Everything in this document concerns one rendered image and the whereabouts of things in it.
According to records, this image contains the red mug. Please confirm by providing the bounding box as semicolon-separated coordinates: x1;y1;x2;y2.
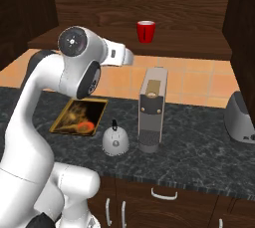
136;20;156;45

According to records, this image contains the white kettle with black handle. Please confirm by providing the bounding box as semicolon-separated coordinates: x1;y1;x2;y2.
102;118;130;157

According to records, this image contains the white drawer handle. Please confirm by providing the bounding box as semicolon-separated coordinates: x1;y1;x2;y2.
150;187;179;201

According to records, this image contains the dark wood cabinet door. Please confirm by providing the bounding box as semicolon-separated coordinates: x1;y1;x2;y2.
221;0;255;127
0;0;60;71

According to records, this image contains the grey coffee machine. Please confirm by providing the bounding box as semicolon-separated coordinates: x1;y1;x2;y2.
137;67;169;154

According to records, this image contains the dark wood cupboard door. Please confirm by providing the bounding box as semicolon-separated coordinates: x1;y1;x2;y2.
212;194;255;228
115;199;215;228
87;175;117;228

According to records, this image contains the dark wood drawer front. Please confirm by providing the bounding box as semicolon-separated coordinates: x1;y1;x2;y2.
115;177;221;210

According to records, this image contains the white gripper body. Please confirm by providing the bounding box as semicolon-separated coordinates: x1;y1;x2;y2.
123;46;135;68

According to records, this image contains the dark wood wall cabinet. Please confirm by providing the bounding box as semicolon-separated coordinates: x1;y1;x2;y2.
27;0;233;62

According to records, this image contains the grey toaster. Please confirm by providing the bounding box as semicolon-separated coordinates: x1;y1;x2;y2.
223;90;255;145

